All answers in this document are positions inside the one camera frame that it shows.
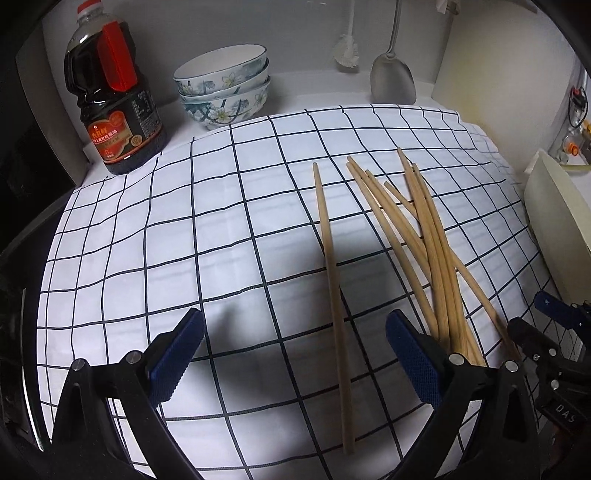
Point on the slim wooden chopstick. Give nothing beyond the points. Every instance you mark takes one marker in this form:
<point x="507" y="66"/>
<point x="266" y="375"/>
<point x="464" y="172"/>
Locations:
<point x="333" y="300"/>

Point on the dark soy sauce bottle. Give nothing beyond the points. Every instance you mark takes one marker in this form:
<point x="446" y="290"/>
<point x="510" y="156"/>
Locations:
<point x="115" y="115"/>

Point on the black valve with red button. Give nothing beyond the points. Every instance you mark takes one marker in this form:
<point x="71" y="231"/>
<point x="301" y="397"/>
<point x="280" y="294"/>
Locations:
<point x="577" y="99"/>

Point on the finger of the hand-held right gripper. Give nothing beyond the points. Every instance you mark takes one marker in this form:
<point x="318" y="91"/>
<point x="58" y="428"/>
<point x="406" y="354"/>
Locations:
<point x="531" y="339"/>
<point x="551" y="307"/>

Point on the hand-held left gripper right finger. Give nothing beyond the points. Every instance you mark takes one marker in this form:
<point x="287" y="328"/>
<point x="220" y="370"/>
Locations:
<point x="415" y="360"/>

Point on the pile of wooden chopsticks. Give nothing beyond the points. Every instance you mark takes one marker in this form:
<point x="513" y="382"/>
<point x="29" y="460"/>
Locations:
<point x="432" y="258"/>

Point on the white black-checked cloth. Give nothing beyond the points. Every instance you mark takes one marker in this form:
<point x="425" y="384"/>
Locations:
<point x="184" y="207"/>

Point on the white dish brush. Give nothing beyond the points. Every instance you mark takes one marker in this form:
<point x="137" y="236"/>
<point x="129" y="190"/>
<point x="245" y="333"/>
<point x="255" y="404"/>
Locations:
<point x="347" y="50"/>

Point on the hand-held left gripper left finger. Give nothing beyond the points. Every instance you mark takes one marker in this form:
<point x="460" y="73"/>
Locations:
<point x="178" y="355"/>

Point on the orange-capped pipe fitting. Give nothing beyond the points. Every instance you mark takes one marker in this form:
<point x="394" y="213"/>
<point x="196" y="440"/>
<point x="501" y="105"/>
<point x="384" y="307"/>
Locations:
<point x="573" y="149"/>

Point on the slotted metal spatula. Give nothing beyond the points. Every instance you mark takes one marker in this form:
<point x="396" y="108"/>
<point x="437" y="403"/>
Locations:
<point x="392" y="78"/>

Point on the cream round basin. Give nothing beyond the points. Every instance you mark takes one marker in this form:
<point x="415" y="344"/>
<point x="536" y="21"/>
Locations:
<point x="563" y="221"/>

